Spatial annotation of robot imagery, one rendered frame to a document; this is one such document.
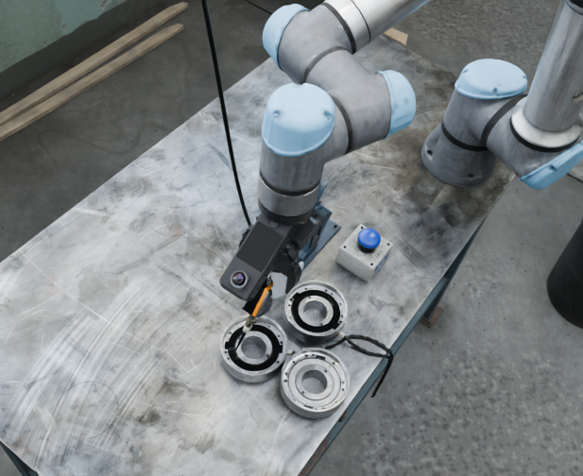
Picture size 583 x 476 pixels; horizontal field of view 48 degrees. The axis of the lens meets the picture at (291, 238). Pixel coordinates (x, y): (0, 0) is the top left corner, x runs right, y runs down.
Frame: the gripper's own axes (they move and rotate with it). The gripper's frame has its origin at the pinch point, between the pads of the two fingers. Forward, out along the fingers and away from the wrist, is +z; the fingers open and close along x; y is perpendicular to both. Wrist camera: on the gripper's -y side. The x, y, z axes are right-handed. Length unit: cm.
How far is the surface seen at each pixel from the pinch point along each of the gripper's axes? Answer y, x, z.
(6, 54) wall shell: 62, 155, 76
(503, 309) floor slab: 95, -34, 93
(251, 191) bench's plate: 23.6, 19.6, 13.1
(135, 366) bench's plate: -16.4, 11.4, 13.0
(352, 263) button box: 20.1, -5.1, 10.6
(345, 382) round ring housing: 0.5, -16.1, 10.2
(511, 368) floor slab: 77, -45, 93
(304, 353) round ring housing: 0.5, -8.4, 10.2
